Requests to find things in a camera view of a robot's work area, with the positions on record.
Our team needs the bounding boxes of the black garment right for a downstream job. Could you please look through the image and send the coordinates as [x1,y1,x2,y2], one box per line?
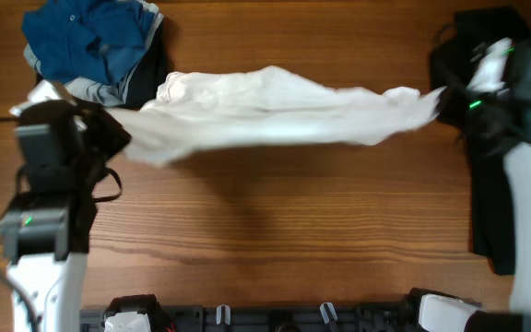
[429,6,531,276]

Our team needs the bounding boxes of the white t-shirt black print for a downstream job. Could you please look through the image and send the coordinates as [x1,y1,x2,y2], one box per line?
[108,65,442,167]

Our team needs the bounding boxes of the blue polo shirt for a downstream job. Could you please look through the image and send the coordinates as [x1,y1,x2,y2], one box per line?
[21,0,155,85]

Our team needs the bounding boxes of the black folded garment left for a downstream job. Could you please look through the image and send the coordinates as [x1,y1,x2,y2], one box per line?
[33,18,170,111]

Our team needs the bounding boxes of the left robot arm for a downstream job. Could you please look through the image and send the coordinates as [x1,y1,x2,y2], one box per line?
[0,100,131,331]

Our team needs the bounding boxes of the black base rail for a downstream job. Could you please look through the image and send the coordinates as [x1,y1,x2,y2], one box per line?
[78,294,483,332]

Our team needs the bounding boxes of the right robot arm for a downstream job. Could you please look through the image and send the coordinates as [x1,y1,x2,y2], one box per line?
[417,36,531,331]

